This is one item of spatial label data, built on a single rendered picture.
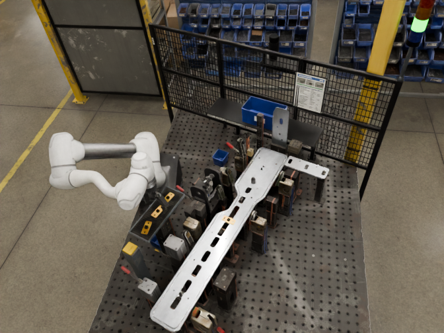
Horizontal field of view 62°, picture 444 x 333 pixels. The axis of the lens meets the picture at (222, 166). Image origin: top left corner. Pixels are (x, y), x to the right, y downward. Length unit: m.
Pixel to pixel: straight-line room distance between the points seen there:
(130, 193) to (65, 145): 0.63
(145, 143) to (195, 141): 0.76
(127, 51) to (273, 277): 3.05
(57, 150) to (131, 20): 2.31
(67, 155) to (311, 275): 1.63
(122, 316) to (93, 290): 1.00
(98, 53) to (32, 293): 2.64
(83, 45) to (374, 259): 3.76
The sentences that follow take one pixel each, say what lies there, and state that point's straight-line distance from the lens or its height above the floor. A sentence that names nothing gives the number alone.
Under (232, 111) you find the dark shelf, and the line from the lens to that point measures 2.93.
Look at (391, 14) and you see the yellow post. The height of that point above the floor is 1.91.
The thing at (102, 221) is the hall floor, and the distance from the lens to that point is 3.76.
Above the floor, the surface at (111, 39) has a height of 0.91.
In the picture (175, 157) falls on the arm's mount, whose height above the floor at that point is 0.96.
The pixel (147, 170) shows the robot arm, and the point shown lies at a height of 1.58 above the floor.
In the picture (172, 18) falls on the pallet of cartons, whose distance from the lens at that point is 5.10.
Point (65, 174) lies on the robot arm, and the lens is 2.21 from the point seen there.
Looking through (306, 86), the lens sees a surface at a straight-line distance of 2.66.
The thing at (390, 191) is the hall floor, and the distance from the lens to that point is 3.90.
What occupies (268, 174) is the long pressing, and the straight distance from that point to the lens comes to 2.51.
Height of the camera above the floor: 2.90
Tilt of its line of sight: 48 degrees down
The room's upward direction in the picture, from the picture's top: 6 degrees counter-clockwise
